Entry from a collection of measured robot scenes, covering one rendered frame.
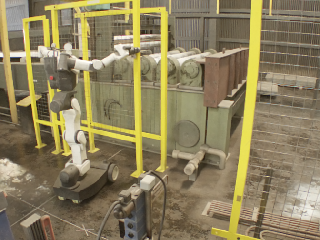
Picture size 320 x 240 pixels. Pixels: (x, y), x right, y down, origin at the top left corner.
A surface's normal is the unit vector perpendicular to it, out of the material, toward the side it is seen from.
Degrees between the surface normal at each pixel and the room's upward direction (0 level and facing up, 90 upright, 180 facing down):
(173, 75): 90
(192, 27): 90
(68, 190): 90
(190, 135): 90
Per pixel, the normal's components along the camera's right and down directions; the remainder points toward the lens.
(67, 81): 0.25, 0.43
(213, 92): -0.44, 0.29
